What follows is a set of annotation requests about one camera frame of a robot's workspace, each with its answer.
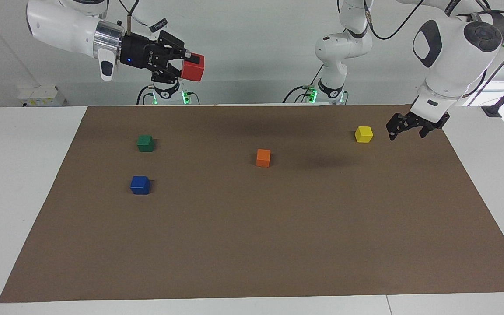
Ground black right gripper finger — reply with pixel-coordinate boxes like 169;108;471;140
150;61;183;84
159;31;192;60

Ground red block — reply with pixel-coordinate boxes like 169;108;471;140
181;53;205;83

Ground yellow block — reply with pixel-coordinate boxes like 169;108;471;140
355;126;374;144

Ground green block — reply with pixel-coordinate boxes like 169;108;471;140
137;135;155;153

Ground blue block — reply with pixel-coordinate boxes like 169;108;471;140
130;176;151;195

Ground white power strip box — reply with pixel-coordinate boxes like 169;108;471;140
17;85;67;108

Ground brown paper mat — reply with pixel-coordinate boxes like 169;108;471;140
0;104;504;303

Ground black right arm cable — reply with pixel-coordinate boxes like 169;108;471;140
116;0;141;36

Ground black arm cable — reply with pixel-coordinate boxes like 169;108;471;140
116;0;141;36
363;0;504;41

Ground black right base cable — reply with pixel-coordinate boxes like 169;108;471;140
136;86;154;106

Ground black base cable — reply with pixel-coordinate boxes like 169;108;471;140
136;86;154;106
282;63;325;104

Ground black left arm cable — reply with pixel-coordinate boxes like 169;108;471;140
363;0;504;41

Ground black left base cable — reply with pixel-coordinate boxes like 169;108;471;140
282;63;325;104

